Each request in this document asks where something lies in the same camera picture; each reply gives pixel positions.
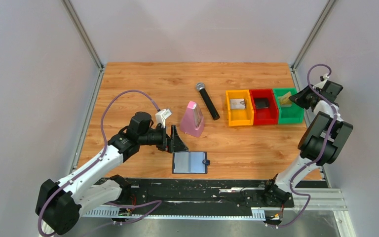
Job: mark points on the blue leather card holder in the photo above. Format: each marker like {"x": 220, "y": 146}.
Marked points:
{"x": 190, "y": 163}

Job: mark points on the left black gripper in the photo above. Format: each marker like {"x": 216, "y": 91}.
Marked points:
{"x": 173, "y": 143}

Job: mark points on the green plastic bin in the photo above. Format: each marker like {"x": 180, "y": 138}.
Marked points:
{"x": 288, "y": 114}

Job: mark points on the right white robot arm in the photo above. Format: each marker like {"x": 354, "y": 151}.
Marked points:
{"x": 321, "y": 144}

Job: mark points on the pink metronome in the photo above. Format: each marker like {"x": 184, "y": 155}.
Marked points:
{"x": 193, "y": 122}

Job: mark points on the white cards in yellow bin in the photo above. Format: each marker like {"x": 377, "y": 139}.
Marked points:
{"x": 237, "y": 104}

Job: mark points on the black cards in red bin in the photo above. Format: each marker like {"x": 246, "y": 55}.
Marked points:
{"x": 261, "y": 103}

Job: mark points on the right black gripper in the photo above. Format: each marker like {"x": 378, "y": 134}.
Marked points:
{"x": 298, "y": 98}

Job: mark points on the red plastic bin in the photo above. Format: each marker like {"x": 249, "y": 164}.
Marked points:
{"x": 267, "y": 116}

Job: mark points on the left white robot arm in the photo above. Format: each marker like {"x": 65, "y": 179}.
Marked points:
{"x": 61, "y": 203}

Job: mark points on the black microphone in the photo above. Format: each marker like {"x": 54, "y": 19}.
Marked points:
{"x": 200, "y": 87}

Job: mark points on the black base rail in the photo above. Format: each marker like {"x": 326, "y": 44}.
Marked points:
{"x": 198, "y": 197}

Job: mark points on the gold VIP card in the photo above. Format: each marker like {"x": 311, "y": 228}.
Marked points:
{"x": 284, "y": 100}

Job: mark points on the yellow plastic bin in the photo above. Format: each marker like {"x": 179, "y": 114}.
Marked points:
{"x": 242, "y": 116}

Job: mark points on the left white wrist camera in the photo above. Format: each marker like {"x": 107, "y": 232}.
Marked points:
{"x": 162, "y": 116}

